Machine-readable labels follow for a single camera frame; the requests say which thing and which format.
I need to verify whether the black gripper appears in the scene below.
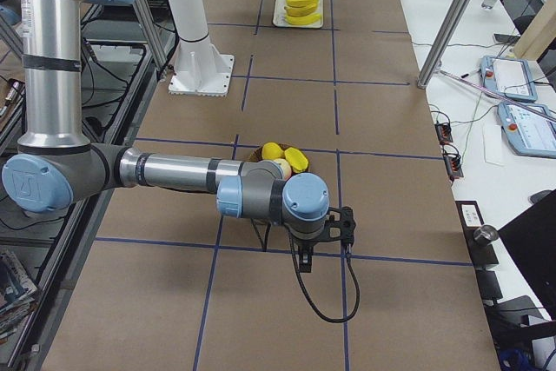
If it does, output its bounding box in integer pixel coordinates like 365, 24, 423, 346
289, 230, 326, 272

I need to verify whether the yellow banana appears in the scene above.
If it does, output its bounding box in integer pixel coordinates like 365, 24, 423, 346
286, 0, 319, 8
285, 13, 322, 28
284, 3, 318, 17

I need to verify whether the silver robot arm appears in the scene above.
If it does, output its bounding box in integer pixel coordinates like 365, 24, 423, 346
2, 0, 333, 272

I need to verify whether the woven brown basket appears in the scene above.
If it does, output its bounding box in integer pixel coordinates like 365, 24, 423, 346
248, 142, 295, 162

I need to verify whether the pink white apple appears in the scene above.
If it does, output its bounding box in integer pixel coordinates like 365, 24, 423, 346
274, 158, 293, 181

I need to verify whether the yellow starfruit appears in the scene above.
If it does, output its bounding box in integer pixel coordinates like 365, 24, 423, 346
284, 147, 309, 174

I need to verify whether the yellow pear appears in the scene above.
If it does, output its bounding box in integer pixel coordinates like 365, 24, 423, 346
261, 142, 285, 160

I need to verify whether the steel cup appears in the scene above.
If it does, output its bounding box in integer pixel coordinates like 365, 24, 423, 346
473, 224, 500, 248

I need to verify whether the white rectangular tray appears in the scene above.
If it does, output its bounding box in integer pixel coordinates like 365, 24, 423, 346
273, 0, 324, 29

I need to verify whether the metal rod green tip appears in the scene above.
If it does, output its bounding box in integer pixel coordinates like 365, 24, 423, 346
437, 70, 556, 123

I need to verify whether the near blue teach pendant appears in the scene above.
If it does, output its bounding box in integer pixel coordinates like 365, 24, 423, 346
497, 103, 555, 159

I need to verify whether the blue teach pendant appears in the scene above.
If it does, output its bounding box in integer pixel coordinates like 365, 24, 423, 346
497, 103, 555, 159
480, 56, 538, 103

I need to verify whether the far blue teach pendant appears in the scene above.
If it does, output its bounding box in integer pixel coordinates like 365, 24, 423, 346
480, 56, 538, 103

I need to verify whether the aluminium frame post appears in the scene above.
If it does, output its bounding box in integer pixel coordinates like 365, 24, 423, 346
417, 0, 470, 89

